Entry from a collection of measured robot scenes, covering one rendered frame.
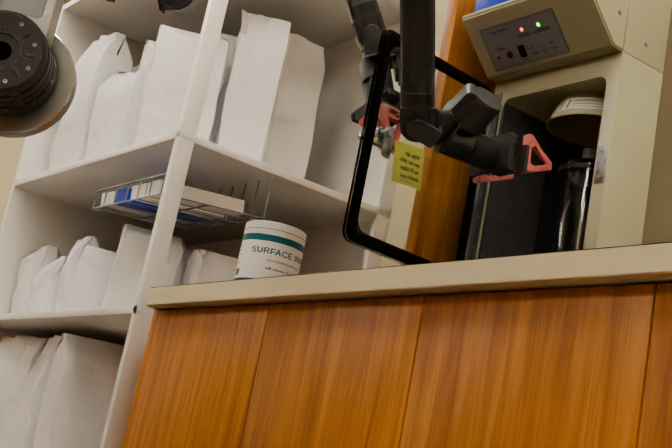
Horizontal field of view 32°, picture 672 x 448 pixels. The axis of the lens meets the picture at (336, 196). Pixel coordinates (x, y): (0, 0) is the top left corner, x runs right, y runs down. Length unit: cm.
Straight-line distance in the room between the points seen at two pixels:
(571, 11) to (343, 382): 77
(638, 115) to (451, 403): 67
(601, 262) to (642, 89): 64
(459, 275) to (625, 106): 51
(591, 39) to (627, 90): 11
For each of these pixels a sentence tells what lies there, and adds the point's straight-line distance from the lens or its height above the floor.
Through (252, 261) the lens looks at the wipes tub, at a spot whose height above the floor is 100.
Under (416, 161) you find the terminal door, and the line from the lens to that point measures 213.
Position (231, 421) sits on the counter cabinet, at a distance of 223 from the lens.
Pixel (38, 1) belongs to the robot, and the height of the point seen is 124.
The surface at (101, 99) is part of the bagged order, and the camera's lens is 354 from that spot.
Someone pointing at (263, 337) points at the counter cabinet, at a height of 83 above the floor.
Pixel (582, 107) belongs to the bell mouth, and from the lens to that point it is 218.
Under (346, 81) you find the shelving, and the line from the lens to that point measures 359.
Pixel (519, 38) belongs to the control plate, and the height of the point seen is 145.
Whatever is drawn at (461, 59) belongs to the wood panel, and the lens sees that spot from 235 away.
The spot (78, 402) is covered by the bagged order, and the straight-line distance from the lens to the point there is 316.
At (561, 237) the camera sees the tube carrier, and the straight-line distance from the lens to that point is 216.
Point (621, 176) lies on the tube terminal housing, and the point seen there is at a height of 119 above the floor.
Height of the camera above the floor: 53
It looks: 15 degrees up
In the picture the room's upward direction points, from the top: 11 degrees clockwise
